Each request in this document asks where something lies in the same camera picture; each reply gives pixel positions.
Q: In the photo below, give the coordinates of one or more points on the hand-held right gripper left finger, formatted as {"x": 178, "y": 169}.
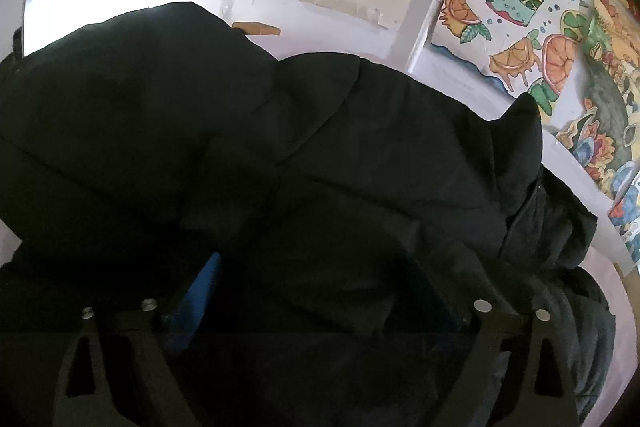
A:
{"x": 197, "y": 302}

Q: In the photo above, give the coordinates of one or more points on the orange fruit slices poster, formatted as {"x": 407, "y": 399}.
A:
{"x": 510, "y": 22}

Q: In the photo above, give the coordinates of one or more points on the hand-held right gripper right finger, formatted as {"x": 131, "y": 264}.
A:
{"x": 432, "y": 302}

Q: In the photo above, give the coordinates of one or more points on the dark fish colourful poster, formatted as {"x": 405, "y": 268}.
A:
{"x": 605, "y": 107}

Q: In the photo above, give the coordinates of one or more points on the blue and red drawing poster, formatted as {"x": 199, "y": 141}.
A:
{"x": 629, "y": 222}

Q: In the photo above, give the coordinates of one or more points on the pale pink bed sheet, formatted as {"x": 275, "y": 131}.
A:
{"x": 622, "y": 332}

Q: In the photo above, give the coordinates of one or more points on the black padded jacket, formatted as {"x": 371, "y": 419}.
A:
{"x": 300, "y": 157}

